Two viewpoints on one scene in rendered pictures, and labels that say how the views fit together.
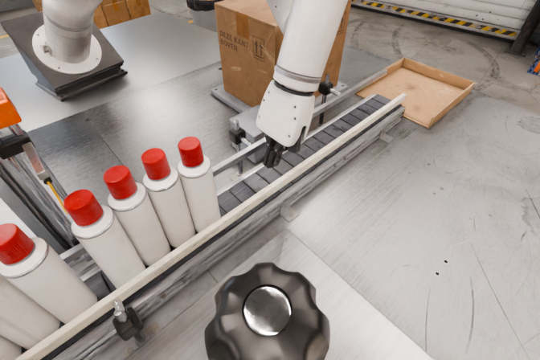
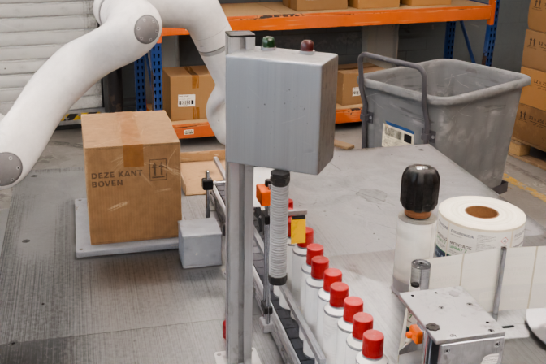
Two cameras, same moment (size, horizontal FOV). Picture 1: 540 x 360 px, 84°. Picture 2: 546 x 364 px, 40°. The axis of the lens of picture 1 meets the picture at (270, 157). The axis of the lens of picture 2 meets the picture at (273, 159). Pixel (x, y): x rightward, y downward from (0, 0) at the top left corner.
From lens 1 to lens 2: 157 cm
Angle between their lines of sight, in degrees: 56
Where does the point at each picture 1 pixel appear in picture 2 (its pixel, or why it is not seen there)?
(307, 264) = (347, 258)
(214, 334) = (422, 175)
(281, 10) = (222, 122)
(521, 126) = not seen: hidden behind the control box
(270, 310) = (422, 166)
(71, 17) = not seen: outside the picture
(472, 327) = not seen: hidden behind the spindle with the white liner
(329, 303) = (376, 260)
